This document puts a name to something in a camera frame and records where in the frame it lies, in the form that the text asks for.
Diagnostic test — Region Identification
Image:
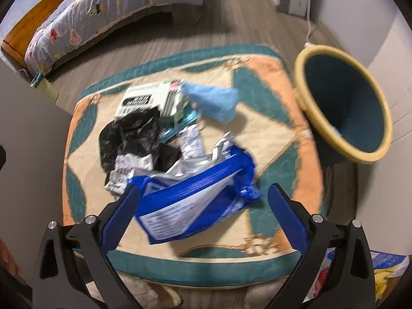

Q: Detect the blue white snack bag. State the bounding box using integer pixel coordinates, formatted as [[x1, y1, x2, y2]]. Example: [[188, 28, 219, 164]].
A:
[[104, 123, 263, 245]]

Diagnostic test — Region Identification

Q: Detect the black plastic bag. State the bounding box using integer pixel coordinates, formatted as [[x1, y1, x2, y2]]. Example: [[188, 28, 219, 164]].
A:
[[98, 107, 182, 173]]

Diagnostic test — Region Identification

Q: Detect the teal picture booklet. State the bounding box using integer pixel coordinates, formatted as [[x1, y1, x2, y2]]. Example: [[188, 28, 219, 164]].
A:
[[159, 111, 198, 143]]

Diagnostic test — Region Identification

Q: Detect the white black cardboard box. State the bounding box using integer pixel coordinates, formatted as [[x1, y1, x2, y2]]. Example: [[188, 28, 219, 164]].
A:
[[115, 80, 188, 121]]

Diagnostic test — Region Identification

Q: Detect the light blue plastic bag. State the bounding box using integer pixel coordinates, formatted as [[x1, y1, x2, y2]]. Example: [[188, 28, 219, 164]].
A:
[[180, 82, 239, 124]]

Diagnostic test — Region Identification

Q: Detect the yellow teal trash bin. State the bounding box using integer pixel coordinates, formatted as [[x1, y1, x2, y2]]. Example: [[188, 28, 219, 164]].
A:
[[293, 45, 392, 167]]

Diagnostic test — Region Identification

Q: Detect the left human hand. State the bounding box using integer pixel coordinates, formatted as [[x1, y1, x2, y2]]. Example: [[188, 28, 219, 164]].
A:
[[0, 240, 22, 277]]

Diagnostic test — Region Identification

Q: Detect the patterned teal orange cushion mat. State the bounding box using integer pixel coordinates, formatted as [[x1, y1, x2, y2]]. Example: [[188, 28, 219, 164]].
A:
[[62, 45, 323, 288]]

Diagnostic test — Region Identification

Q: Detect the small green waste bin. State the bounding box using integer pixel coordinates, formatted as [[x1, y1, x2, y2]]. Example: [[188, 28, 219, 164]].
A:
[[30, 72, 59, 103]]

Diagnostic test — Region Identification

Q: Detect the wooden headboard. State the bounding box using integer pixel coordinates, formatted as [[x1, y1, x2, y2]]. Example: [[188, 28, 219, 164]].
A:
[[1, 0, 63, 69]]

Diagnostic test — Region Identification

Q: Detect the bed with blue quilt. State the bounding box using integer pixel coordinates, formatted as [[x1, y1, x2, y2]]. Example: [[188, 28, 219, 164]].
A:
[[24, 0, 203, 75]]

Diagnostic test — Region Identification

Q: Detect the white power cable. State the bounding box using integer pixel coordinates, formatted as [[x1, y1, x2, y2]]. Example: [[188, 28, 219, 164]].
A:
[[305, 0, 315, 44]]

